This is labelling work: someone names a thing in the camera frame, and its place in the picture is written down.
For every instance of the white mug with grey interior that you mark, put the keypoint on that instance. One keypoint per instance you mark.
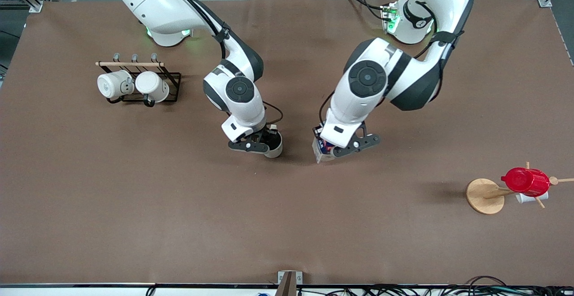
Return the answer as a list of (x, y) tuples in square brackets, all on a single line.
[(274, 153)]

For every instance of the metal table edge bracket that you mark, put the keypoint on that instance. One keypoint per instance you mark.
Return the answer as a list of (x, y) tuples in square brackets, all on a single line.
[(289, 282)]

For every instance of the brown table mat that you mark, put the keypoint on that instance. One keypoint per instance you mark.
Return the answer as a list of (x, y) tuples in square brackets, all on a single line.
[(134, 197)]

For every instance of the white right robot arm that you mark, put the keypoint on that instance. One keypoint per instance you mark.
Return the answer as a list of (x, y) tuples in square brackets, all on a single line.
[(157, 0)]

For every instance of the wooden mug tree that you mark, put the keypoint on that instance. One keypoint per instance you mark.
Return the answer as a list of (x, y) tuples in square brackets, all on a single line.
[(484, 196)]

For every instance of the red cup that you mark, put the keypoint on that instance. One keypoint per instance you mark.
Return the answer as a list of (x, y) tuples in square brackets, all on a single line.
[(527, 181)]

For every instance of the white mug with face print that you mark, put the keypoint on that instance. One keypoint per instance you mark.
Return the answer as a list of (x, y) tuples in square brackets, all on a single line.
[(114, 84)]

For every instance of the white milk carton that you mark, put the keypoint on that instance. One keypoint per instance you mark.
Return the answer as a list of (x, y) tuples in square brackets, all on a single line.
[(323, 157)]

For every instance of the small white cup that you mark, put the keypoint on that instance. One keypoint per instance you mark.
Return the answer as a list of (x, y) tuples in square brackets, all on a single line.
[(529, 198)]

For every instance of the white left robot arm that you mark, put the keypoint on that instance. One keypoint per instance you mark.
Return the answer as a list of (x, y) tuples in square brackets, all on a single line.
[(367, 78)]

